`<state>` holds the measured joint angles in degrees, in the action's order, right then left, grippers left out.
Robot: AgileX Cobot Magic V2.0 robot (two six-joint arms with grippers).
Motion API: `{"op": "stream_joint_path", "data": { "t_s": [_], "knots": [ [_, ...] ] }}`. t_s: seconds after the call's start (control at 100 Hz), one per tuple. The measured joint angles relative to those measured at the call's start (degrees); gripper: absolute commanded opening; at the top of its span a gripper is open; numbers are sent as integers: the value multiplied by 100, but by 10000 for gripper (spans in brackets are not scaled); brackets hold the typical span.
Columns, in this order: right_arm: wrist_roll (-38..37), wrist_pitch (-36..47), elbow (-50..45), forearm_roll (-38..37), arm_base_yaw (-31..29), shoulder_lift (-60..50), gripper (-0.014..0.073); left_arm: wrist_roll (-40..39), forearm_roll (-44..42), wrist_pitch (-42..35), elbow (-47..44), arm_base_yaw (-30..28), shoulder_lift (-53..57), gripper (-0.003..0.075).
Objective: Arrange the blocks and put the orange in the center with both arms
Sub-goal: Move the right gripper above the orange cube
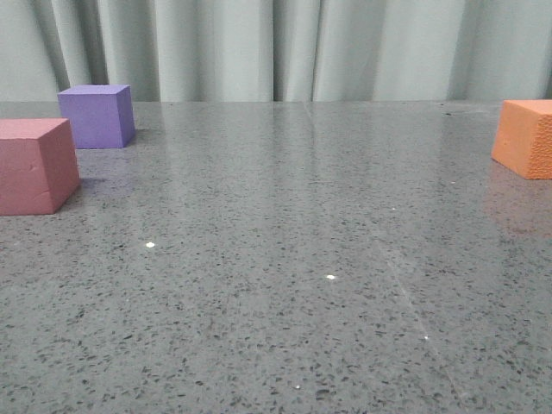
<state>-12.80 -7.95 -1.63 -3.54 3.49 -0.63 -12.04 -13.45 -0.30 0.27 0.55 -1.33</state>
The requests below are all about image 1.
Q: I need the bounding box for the orange foam cube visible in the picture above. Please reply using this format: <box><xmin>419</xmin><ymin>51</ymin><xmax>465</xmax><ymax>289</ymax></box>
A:
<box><xmin>492</xmin><ymin>99</ymin><xmax>551</xmax><ymax>179</ymax></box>

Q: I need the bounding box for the pale grey-green curtain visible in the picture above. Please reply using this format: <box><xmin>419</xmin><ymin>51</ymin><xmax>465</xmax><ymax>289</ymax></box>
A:
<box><xmin>1</xmin><ymin>1</ymin><xmax>551</xmax><ymax>102</ymax></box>

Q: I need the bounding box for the purple foam cube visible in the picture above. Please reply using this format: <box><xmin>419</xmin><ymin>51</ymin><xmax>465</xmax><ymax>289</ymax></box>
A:
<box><xmin>57</xmin><ymin>85</ymin><xmax>135</xmax><ymax>149</ymax></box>

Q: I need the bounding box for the pink foam cube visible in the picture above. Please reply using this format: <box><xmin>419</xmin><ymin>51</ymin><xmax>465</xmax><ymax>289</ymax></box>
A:
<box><xmin>1</xmin><ymin>118</ymin><xmax>80</xmax><ymax>216</ymax></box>

